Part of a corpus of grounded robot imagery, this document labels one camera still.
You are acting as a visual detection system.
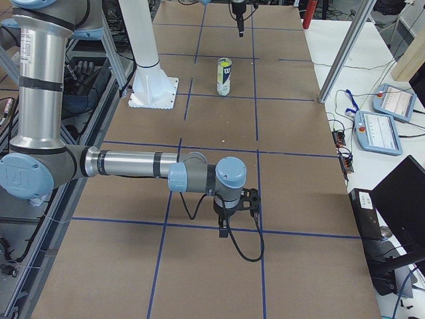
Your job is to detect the black desktop computer box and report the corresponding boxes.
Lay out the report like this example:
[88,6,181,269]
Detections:
[349,188,383,241]

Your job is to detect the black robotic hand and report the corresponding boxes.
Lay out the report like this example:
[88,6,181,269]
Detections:
[67,60,98,96]

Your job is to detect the orange black connector block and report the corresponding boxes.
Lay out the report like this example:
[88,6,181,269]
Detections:
[332,130,346,147]

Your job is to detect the far teach pendant tablet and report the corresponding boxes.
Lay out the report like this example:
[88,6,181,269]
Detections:
[372,84,417,123]

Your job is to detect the black monitor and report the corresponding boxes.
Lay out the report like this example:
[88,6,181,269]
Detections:
[371,155,424,273]

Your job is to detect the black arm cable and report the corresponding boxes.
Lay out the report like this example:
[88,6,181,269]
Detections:
[179,191,266,263]

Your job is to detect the blue lanyard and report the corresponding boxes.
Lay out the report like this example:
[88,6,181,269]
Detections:
[343,89,360,117]

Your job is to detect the clear Wilson ball can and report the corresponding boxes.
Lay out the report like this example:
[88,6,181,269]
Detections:
[216,58,232,96]

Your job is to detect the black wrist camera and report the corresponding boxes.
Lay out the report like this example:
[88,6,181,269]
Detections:
[240,188,261,218]

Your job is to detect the red cylinder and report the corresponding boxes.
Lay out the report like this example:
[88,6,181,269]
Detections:
[303,0,317,30]

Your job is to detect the white camera post base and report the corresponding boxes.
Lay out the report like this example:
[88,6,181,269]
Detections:
[119,0,179,110]

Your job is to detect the near teach pendant tablet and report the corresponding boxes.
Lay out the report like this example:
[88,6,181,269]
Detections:
[354,110,403,156]

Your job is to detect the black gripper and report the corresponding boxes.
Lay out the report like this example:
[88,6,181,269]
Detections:
[231,2,246,37]
[213,195,244,238]

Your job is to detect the teach pendant tablet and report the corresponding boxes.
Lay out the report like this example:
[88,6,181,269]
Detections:
[372,84,417,123]
[354,110,403,156]

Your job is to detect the aluminium frame post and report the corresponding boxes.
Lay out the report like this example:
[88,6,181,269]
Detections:
[318,0,377,104]

